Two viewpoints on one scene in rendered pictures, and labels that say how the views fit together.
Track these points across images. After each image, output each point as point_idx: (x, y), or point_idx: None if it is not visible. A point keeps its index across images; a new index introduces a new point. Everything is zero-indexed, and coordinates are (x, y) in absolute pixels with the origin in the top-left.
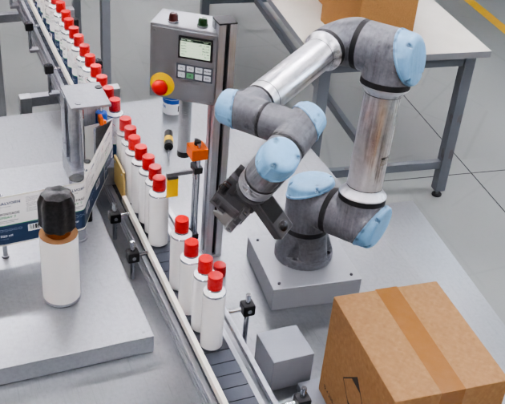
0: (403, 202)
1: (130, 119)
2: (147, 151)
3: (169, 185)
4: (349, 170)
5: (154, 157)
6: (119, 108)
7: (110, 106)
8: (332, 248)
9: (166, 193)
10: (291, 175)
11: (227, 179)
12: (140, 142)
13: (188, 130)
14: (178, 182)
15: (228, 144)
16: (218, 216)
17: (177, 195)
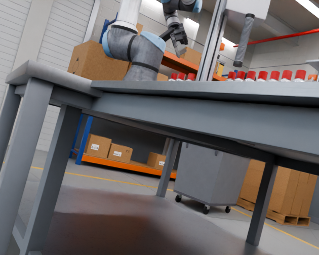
0: (41, 63)
1: (297, 70)
2: (258, 74)
3: (221, 69)
4: (137, 19)
5: (248, 71)
6: None
7: (306, 61)
8: (123, 78)
9: (221, 74)
10: (163, 14)
11: (186, 33)
12: (271, 74)
13: (238, 46)
14: (218, 66)
15: (206, 38)
16: (184, 51)
17: (216, 74)
